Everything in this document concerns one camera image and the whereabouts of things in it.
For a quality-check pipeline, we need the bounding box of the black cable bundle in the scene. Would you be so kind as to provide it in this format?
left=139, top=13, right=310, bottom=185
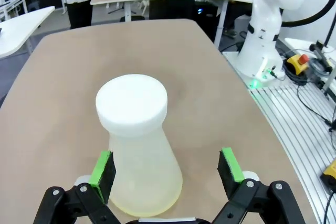
left=283, top=66, right=331, bottom=88

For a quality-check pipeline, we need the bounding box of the grey wire cart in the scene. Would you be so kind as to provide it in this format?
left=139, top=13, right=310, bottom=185
left=0, top=0, right=28, bottom=23

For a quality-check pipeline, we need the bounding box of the black clamp rail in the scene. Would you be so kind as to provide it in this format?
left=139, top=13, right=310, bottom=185
left=309, top=39, right=334, bottom=74

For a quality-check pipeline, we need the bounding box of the white side table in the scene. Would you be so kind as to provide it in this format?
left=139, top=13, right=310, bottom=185
left=0, top=5, right=56, bottom=59

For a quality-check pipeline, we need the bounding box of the white round flask cap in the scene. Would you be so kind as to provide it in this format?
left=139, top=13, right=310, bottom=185
left=95, top=73, right=169, bottom=137

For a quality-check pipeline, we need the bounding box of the yellow control box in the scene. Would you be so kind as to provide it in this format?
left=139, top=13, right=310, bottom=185
left=320, top=158, right=336, bottom=196

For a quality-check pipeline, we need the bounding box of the translucent conical plastic flask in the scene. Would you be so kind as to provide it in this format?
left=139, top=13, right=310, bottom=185
left=107, top=119, right=184, bottom=218

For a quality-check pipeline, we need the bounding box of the black computer case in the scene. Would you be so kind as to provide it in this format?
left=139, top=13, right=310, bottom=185
left=149, top=0, right=218, bottom=25

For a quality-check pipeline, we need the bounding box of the yellow emergency stop button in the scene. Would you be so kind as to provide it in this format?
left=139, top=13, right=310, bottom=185
left=286, top=53, right=310, bottom=77

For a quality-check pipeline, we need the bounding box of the silver aluminium mounting platform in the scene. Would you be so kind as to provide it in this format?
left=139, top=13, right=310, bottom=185
left=223, top=36, right=336, bottom=224

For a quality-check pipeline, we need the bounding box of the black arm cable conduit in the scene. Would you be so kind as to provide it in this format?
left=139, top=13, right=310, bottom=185
left=280, top=0, right=336, bottom=29

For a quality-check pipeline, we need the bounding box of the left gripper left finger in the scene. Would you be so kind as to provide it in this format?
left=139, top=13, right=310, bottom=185
left=34, top=150, right=127, bottom=224

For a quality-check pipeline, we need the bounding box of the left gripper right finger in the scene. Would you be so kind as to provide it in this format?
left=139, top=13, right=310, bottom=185
left=212, top=147, right=307, bottom=224

